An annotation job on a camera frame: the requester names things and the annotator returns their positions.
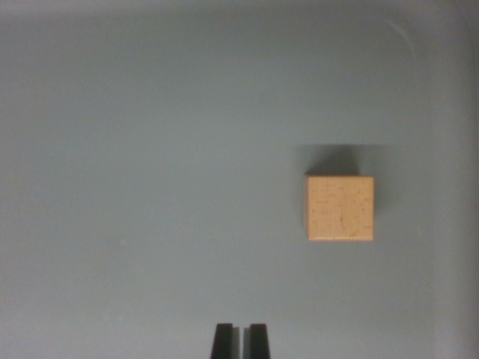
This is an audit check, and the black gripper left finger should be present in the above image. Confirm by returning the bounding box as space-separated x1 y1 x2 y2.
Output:
210 322 241 359

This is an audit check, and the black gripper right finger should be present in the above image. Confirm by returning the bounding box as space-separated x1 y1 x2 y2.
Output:
242 322 272 359

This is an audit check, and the wooden cube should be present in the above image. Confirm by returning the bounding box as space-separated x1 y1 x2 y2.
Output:
304 174 376 242

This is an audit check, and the grey plastic tray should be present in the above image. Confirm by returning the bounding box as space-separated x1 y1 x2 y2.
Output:
0 0 479 359

